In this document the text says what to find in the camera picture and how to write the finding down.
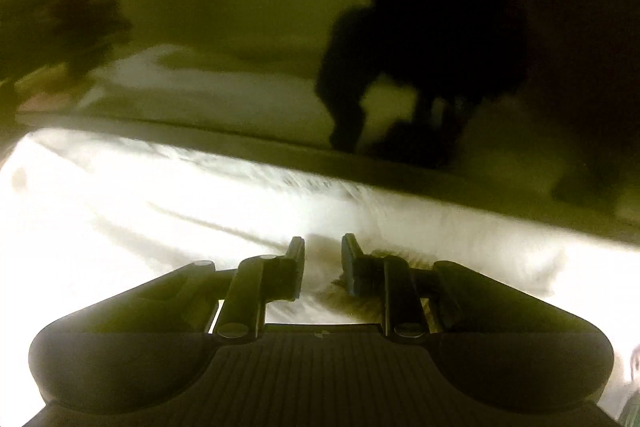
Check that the dark chair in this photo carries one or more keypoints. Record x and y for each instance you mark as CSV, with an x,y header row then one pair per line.
x,y
430,32

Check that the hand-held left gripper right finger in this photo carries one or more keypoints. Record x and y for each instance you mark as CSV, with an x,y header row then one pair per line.
x,y
351,267

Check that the white bed blanket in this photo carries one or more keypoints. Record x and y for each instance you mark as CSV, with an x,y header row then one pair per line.
x,y
150,207

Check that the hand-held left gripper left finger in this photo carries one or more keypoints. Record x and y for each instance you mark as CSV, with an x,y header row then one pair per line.
x,y
296,267

